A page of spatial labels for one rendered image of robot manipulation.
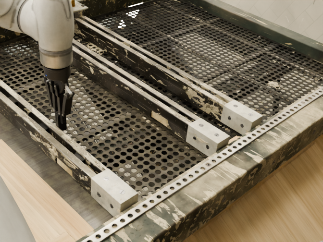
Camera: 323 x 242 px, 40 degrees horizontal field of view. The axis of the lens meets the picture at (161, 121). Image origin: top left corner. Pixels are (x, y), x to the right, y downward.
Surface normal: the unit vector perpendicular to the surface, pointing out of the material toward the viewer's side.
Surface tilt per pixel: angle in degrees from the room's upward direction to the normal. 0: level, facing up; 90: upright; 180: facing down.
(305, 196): 90
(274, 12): 90
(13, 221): 94
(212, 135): 60
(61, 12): 140
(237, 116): 90
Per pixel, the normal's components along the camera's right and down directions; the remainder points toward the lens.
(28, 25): -0.52, 0.44
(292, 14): -0.73, 0.38
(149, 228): 0.08, -0.81
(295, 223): 0.42, -0.46
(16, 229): 0.85, -0.52
